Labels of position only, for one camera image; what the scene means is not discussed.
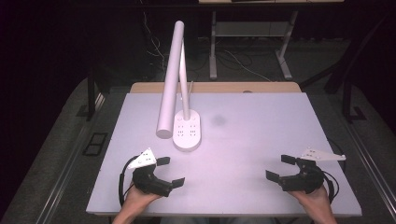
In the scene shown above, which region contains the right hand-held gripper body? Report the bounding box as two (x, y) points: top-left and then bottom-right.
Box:
(277, 147), (347, 195)

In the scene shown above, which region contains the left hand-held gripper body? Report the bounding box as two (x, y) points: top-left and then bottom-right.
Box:
(126, 147), (174, 198)

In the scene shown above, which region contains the person's left hand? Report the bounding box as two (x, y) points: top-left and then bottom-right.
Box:
(121, 182), (163, 217)

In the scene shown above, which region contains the person's right hand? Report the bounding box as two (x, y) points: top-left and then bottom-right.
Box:
(287, 186), (334, 219)

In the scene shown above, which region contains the white desk lamp with sockets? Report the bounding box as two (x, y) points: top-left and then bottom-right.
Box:
(155, 20), (203, 153)

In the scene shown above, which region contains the wooden table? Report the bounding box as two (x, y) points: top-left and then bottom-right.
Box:
(129, 81), (303, 94)

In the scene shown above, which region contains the black metal stand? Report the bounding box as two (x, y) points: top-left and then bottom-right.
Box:
(299, 12), (369, 123)
(76, 66), (110, 122)

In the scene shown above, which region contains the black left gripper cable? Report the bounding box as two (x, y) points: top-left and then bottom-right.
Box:
(118, 154), (145, 208)

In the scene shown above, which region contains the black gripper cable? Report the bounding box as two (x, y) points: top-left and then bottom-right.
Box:
(321, 138), (347, 204)
(118, 154), (145, 208)

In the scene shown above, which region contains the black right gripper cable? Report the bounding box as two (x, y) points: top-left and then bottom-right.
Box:
(321, 138), (347, 204)

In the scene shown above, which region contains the black rectangular floor frame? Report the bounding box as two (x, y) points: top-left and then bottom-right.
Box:
(81, 132), (108, 157)

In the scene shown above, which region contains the metal floor rail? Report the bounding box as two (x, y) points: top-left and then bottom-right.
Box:
(35, 92), (106, 224)
(341, 119), (396, 216)

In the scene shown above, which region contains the white floor cable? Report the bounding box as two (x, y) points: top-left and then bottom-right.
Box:
(222, 49), (273, 83)

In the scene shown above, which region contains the grey metal desk frame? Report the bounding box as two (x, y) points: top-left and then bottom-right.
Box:
(208, 9), (300, 81)

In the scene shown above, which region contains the thin white hanging cable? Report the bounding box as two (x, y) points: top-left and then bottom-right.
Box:
(141, 10), (167, 74)

